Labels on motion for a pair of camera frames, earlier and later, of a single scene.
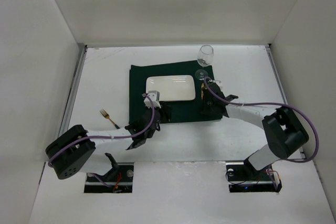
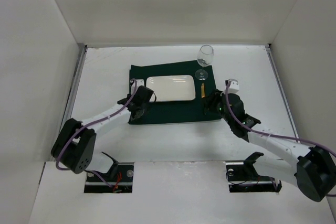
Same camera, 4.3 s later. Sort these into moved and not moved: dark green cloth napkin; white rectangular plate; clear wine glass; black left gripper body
Moved: black left gripper body
Not moved: clear wine glass; white rectangular plate; dark green cloth napkin
